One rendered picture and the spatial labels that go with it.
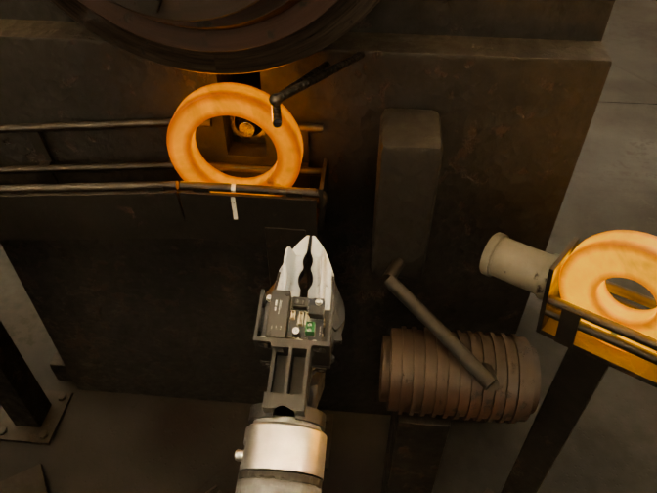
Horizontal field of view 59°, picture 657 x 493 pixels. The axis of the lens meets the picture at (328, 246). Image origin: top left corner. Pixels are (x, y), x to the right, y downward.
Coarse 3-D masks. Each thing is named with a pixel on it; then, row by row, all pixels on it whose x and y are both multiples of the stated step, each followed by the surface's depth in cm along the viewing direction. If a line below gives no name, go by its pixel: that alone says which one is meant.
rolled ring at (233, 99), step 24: (192, 96) 74; (216, 96) 72; (240, 96) 72; (264, 96) 74; (192, 120) 75; (264, 120) 74; (288, 120) 75; (168, 144) 78; (192, 144) 79; (288, 144) 76; (192, 168) 80; (288, 168) 79; (216, 192) 82
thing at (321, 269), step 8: (312, 240) 64; (312, 248) 64; (320, 248) 64; (312, 256) 63; (320, 256) 63; (312, 264) 63; (320, 264) 62; (328, 264) 63; (312, 272) 62; (320, 272) 60; (328, 272) 62; (312, 280) 63; (320, 280) 59; (328, 280) 62; (312, 288) 62; (320, 288) 59; (328, 288) 61; (312, 296) 61; (320, 296) 59; (328, 296) 61; (328, 304) 60
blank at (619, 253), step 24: (600, 240) 64; (624, 240) 62; (648, 240) 61; (576, 264) 66; (600, 264) 64; (624, 264) 62; (648, 264) 60; (576, 288) 68; (600, 288) 68; (648, 288) 62; (600, 312) 68; (624, 312) 68; (648, 312) 66
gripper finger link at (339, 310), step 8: (336, 288) 63; (336, 296) 62; (336, 304) 61; (328, 312) 60; (336, 312) 60; (344, 312) 60; (328, 320) 60; (336, 320) 60; (344, 320) 61; (336, 328) 59; (336, 336) 59
